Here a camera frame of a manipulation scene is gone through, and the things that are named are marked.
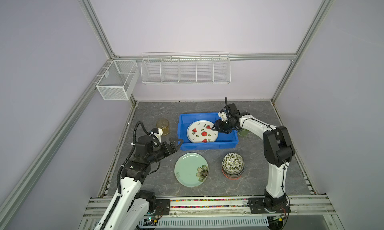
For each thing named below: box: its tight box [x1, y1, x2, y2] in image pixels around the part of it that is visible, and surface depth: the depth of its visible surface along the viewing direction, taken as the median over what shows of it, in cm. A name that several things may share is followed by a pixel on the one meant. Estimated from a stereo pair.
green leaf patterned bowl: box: [222, 152, 245, 176], surface depth 81 cm
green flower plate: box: [174, 152, 209, 188], surface depth 86 cm
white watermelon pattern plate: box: [186, 120, 219, 143], surface depth 101 cm
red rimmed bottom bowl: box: [221, 166, 244, 180], surface depth 78 cm
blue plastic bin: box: [177, 112, 239, 151], surface depth 96 cm
